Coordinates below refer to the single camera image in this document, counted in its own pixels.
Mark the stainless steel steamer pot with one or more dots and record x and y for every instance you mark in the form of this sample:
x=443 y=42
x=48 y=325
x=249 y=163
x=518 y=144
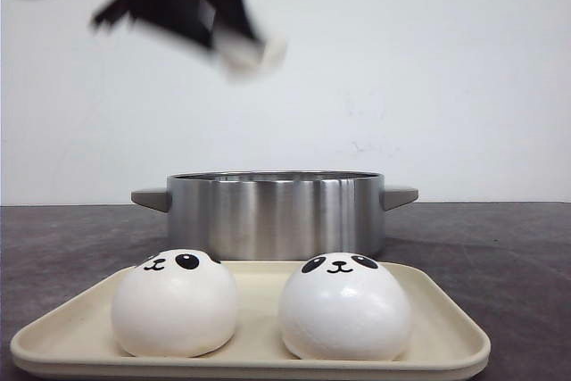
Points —
x=276 y=215

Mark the panda bun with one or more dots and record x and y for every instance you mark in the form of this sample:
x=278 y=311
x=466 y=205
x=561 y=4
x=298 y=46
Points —
x=344 y=306
x=244 y=58
x=177 y=303

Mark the beige plastic tray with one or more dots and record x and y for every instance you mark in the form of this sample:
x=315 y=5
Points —
x=75 y=341

